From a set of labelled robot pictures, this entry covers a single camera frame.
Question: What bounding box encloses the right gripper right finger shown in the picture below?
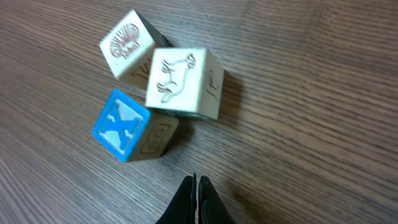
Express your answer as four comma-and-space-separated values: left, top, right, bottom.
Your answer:
198, 176, 236, 224

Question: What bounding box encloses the shell picture block red side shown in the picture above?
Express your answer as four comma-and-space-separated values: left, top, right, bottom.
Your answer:
99, 9, 169, 90

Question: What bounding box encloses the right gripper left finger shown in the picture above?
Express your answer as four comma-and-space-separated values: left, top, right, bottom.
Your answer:
155, 173, 197, 224

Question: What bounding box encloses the blue letter X block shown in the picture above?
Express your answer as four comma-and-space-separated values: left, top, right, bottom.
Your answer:
92, 89, 179, 162

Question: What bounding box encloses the horse picture block green side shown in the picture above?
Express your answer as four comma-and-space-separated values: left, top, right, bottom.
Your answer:
146, 48, 224, 120

